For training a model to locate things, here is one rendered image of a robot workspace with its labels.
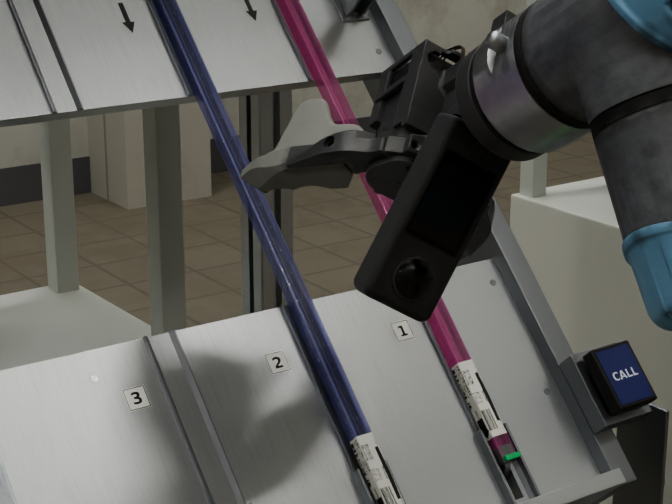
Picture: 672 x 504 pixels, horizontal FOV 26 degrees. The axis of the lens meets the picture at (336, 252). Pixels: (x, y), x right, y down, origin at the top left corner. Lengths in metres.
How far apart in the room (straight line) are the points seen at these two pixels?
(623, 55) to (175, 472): 0.41
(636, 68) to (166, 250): 0.94
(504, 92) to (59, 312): 1.07
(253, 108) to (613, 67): 0.77
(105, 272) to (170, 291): 2.39
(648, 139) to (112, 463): 0.41
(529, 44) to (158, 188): 0.85
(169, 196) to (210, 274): 2.36
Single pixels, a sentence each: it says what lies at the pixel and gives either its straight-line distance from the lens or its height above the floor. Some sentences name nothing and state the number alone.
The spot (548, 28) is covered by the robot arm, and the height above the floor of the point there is 1.09.
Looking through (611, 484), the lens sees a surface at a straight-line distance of 1.09.
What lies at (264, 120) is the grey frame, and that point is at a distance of 1.44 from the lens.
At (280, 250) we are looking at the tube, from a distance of 1.04.
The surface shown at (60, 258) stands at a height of 0.66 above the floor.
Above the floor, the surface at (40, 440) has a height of 0.82.
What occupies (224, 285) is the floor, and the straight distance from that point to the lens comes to 3.84.
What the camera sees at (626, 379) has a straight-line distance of 1.11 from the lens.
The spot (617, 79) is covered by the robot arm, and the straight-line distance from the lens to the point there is 0.72.
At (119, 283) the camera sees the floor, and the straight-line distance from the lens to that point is 3.88.
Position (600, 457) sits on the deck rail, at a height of 0.74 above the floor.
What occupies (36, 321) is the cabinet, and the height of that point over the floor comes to 0.62.
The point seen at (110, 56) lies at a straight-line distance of 1.10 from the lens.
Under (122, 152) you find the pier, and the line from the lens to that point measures 4.57.
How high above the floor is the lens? 1.20
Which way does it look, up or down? 17 degrees down
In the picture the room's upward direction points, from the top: straight up
